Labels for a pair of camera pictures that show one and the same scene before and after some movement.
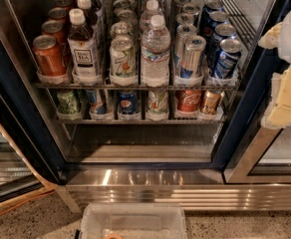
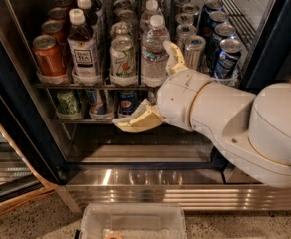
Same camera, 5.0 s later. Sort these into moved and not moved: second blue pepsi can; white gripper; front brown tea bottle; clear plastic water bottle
Moved: white gripper
Not moved: second blue pepsi can; front brown tea bottle; clear plastic water bottle
